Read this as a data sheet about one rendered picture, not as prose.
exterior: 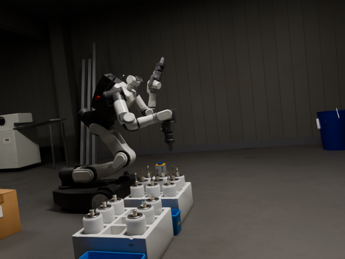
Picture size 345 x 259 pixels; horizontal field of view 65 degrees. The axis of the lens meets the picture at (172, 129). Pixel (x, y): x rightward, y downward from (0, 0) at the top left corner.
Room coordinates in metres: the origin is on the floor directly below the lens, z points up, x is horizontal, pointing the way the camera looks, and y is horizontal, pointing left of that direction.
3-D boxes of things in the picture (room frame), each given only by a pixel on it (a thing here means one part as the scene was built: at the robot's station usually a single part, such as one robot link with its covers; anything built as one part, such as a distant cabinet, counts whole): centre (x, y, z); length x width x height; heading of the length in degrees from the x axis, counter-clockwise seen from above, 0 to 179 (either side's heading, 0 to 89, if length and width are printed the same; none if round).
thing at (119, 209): (1.58, 0.38, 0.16); 0.10 x 0.10 x 0.18
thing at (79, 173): (2.39, 0.78, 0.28); 0.21 x 0.20 x 0.13; 73
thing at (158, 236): (1.43, 0.30, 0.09); 0.39 x 0.39 x 0.18; 73
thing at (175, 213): (1.67, 0.16, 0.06); 0.30 x 0.11 x 0.12; 72
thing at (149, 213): (1.39, 0.19, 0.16); 0.10 x 0.10 x 0.18
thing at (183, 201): (1.96, 0.14, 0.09); 0.39 x 0.39 x 0.18; 73
